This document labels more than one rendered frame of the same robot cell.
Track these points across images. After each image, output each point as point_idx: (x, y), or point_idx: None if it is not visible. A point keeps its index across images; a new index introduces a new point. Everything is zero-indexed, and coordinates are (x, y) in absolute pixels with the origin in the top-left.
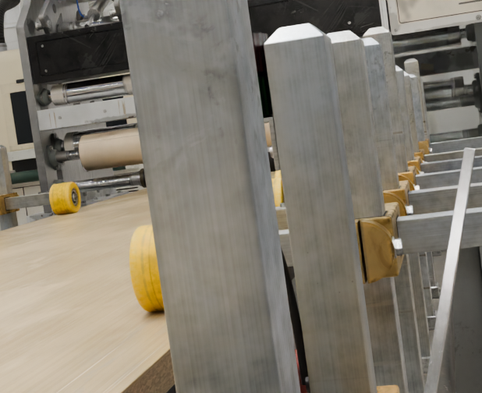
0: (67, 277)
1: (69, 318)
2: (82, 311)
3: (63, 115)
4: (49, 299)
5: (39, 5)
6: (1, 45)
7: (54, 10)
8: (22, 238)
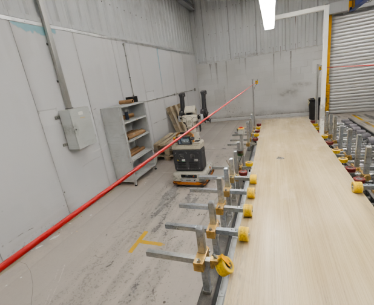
0: (283, 201)
1: (266, 183)
2: (266, 185)
3: None
4: (276, 190)
5: None
6: None
7: None
8: None
